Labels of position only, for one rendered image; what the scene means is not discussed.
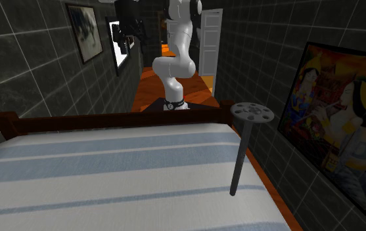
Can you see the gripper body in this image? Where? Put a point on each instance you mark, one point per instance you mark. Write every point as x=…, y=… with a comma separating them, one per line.
x=121, y=38

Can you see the dark robot stand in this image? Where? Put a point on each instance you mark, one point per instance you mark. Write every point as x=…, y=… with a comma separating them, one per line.
x=203, y=105

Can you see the white panelled door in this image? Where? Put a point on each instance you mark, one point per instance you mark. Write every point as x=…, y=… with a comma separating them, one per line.
x=210, y=41

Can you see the bed with blue striped cover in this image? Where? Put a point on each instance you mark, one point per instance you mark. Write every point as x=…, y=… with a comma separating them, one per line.
x=105, y=179

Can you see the colourful painting of two figures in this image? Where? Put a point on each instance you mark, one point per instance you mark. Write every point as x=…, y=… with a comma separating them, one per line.
x=333, y=121

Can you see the bright window with dark frame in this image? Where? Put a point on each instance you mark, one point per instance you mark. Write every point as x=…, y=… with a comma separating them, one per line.
x=120, y=59

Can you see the grey perforated disc on rod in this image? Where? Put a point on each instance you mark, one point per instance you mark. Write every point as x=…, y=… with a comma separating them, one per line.
x=242, y=153

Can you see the grey framed wall picture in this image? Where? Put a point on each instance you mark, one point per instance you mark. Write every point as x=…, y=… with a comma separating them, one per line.
x=88, y=32

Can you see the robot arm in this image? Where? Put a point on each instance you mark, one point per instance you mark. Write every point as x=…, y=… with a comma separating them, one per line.
x=178, y=41

